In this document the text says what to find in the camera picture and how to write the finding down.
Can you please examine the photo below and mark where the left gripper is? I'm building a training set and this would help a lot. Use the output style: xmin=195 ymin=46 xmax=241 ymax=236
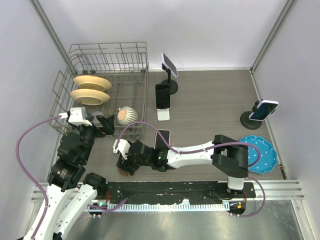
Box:
xmin=73 ymin=113 xmax=115 ymax=162

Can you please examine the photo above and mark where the grey phone stand wooden base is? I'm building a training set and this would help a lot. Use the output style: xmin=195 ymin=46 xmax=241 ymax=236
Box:
xmin=117 ymin=168 xmax=131 ymax=177

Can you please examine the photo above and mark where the pink case phone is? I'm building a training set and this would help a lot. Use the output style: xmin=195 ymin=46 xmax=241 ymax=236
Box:
xmin=154 ymin=129 xmax=171 ymax=150

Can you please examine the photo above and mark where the white folding phone stand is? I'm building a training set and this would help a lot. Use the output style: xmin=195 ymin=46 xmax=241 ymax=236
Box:
xmin=157 ymin=108 xmax=170 ymax=121

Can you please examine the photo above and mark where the black phone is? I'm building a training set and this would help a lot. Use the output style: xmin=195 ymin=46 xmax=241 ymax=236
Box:
xmin=155 ymin=83 xmax=171 ymax=110

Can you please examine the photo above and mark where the black round base stand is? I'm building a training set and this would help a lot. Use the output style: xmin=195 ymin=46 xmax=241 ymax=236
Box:
xmin=240 ymin=100 xmax=263 ymax=130

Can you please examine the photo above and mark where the white phone blue screen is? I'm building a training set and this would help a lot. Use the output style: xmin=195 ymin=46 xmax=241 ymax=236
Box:
xmin=249 ymin=100 xmax=279 ymax=121

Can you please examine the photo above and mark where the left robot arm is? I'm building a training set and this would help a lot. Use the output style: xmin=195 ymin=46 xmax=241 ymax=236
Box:
xmin=15 ymin=108 xmax=108 ymax=240

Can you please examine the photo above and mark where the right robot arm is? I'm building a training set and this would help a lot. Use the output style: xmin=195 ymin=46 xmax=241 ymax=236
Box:
xmin=112 ymin=135 xmax=249 ymax=198

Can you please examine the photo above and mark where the black gooseneck phone stand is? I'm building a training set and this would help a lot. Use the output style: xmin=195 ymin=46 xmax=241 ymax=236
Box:
xmin=161 ymin=64 xmax=179 ymax=95

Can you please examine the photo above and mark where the lavender phone on stand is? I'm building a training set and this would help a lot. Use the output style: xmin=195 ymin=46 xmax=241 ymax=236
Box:
xmin=161 ymin=52 xmax=178 ymax=78

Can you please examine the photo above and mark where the clear glass cup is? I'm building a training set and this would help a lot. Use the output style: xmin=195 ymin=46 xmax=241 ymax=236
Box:
xmin=91 ymin=111 xmax=104 ymax=126

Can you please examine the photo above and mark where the striped ceramic teapot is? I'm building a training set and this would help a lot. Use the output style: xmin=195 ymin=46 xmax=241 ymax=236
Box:
xmin=117 ymin=106 xmax=139 ymax=126

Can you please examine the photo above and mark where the front cream plate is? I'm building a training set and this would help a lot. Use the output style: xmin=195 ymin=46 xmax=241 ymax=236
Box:
xmin=70 ymin=88 xmax=111 ymax=106

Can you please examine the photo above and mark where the cream plate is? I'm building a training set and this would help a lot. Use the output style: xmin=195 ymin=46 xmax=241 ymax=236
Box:
xmin=70 ymin=88 xmax=111 ymax=106
xmin=73 ymin=75 xmax=112 ymax=92

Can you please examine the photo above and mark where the rear cream plate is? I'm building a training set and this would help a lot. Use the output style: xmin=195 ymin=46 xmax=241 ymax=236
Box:
xmin=73 ymin=75 xmax=112 ymax=92

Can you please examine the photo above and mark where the blue dotted plate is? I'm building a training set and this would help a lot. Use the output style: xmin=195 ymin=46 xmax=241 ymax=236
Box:
xmin=240 ymin=135 xmax=278 ymax=174

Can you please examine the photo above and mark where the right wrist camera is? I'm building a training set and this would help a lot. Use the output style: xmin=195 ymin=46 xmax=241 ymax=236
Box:
xmin=112 ymin=139 xmax=131 ymax=160

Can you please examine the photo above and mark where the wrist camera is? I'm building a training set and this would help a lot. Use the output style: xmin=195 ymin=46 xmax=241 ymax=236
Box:
xmin=67 ymin=106 xmax=92 ymax=126
xmin=112 ymin=139 xmax=131 ymax=160

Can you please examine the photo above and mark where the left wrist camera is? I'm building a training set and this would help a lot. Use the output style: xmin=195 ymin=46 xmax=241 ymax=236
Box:
xmin=67 ymin=106 xmax=92 ymax=126

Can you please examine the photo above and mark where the grey wire dish rack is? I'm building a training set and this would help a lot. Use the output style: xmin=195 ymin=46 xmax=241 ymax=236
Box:
xmin=49 ymin=41 xmax=149 ymax=135

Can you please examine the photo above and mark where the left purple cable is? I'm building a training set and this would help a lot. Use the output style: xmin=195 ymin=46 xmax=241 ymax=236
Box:
xmin=15 ymin=113 xmax=126 ymax=240

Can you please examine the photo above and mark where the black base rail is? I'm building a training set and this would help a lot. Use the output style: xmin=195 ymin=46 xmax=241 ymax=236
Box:
xmin=93 ymin=181 xmax=256 ymax=205

